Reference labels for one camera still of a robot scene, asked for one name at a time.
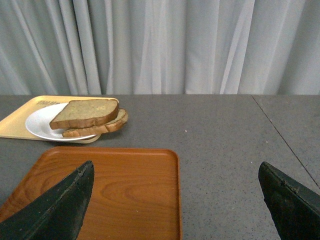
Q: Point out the grey curtain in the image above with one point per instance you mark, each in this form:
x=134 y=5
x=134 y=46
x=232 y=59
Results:
x=105 y=47

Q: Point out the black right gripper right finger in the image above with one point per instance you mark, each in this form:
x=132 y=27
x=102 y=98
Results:
x=294 y=208

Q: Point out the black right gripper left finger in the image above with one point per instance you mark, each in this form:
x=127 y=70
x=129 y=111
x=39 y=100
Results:
x=57 y=214

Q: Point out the yellow bear tray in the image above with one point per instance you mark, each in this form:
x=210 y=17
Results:
x=13 y=126

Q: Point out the white plate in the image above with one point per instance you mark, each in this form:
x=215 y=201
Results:
x=38 y=124

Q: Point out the bread slice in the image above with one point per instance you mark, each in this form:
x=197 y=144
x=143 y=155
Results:
x=85 y=113
x=108 y=127

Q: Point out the brown wooden tray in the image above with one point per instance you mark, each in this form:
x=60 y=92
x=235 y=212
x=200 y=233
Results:
x=135 y=196

